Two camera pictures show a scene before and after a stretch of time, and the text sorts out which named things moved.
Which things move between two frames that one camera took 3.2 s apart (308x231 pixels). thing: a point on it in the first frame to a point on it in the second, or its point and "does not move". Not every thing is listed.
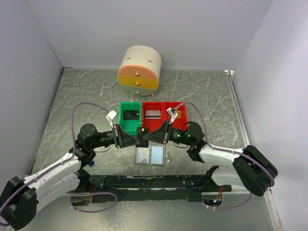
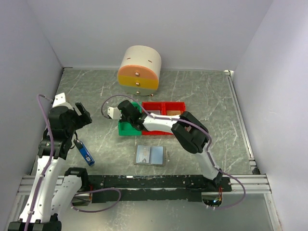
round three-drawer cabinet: (140, 70) does not move
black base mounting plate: (117, 188) does not move
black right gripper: (161, 135) to (122, 118)
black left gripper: (124, 139) to (81, 120)
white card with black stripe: (152, 114) does not move
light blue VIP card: (141, 153) does not move
